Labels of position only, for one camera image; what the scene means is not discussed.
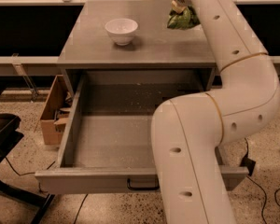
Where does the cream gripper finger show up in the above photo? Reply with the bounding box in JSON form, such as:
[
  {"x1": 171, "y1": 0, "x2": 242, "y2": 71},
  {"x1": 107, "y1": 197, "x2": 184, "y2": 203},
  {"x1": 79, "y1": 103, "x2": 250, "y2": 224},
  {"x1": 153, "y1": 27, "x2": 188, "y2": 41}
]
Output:
[{"x1": 172, "y1": 1, "x2": 186, "y2": 14}]

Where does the green jalapeno chip bag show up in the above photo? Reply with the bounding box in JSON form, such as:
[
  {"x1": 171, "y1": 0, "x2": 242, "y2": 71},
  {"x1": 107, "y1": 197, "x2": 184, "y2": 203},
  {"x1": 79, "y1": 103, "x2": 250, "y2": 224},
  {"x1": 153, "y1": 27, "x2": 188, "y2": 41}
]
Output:
[{"x1": 167, "y1": 7, "x2": 200, "y2": 30}]

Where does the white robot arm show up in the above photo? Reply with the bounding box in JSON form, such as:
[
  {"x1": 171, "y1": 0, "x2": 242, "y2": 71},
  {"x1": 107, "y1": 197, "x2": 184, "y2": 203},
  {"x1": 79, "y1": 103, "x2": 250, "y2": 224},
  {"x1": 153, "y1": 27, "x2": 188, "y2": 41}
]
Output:
[{"x1": 151, "y1": 0, "x2": 280, "y2": 224}]

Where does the grey cabinet with counter top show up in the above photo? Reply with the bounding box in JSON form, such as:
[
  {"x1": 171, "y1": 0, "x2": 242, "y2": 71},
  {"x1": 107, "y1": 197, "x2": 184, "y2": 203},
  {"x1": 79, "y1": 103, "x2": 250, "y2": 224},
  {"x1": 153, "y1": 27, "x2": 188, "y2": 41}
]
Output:
[{"x1": 57, "y1": 0, "x2": 216, "y2": 91}]

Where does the white ceramic bowl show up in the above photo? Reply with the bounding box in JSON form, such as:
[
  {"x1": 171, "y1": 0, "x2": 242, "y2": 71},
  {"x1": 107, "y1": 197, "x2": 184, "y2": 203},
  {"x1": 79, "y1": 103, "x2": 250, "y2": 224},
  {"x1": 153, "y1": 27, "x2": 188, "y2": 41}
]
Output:
[{"x1": 105, "y1": 18, "x2": 138, "y2": 46}]

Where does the brown cardboard box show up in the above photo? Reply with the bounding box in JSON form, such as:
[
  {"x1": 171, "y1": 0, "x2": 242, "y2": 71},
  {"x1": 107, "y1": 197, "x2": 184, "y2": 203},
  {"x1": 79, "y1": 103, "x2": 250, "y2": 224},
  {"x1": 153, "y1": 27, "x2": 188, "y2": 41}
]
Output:
[{"x1": 40, "y1": 75, "x2": 71, "y2": 145}]

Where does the black power cable with adapter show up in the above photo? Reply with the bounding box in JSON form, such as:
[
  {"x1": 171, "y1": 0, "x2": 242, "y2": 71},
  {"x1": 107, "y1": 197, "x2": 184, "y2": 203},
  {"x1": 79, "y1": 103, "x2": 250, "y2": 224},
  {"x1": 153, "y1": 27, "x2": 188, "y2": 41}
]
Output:
[{"x1": 239, "y1": 137, "x2": 269, "y2": 224}]

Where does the black drawer handle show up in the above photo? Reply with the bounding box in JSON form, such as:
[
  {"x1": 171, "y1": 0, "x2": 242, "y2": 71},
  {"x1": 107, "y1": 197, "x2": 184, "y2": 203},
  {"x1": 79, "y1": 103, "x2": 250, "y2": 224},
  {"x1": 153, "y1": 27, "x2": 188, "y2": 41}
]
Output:
[{"x1": 126, "y1": 178, "x2": 160, "y2": 191}]

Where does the black chair frame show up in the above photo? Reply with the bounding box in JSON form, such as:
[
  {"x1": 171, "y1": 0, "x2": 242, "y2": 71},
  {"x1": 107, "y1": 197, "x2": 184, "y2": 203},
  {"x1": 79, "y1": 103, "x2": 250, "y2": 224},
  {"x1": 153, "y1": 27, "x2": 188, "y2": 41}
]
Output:
[{"x1": 0, "y1": 91, "x2": 55, "y2": 224}]

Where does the black cable on left floor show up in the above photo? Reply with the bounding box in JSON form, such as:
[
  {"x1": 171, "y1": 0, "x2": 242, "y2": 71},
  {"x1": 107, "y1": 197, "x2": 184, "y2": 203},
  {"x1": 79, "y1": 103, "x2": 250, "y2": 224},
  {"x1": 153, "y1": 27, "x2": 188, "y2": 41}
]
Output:
[{"x1": 4, "y1": 156, "x2": 57, "y2": 177}]

